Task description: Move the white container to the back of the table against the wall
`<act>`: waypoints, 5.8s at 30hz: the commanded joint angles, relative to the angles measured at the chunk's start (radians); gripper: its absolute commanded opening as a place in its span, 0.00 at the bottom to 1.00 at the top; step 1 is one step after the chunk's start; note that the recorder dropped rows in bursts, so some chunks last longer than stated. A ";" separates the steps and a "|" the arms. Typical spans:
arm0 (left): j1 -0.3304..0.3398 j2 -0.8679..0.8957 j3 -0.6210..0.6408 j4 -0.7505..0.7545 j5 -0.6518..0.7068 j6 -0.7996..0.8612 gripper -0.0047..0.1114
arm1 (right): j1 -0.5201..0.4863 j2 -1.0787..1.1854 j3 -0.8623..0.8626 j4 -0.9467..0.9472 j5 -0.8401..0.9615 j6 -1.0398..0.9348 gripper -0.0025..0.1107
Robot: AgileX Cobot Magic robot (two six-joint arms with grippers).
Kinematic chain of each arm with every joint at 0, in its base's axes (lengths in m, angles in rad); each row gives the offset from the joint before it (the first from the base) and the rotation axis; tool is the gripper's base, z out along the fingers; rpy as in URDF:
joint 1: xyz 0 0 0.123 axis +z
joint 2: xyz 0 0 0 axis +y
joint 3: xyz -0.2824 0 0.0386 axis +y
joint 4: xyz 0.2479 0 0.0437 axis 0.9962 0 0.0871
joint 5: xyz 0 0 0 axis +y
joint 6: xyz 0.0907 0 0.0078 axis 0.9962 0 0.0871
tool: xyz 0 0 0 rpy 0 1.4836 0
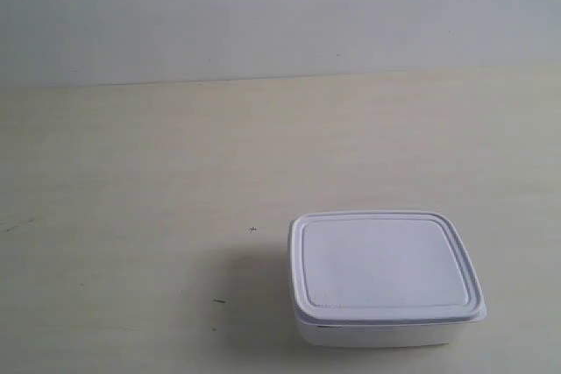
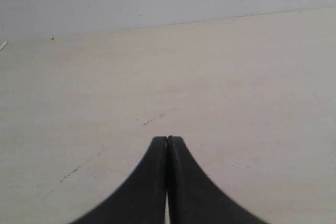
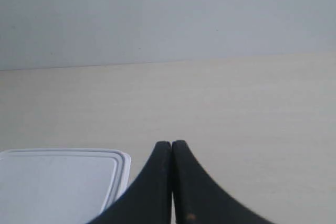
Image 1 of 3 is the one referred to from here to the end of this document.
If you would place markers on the white lidded plastic container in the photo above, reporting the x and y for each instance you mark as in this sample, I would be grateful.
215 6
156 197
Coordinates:
381 279

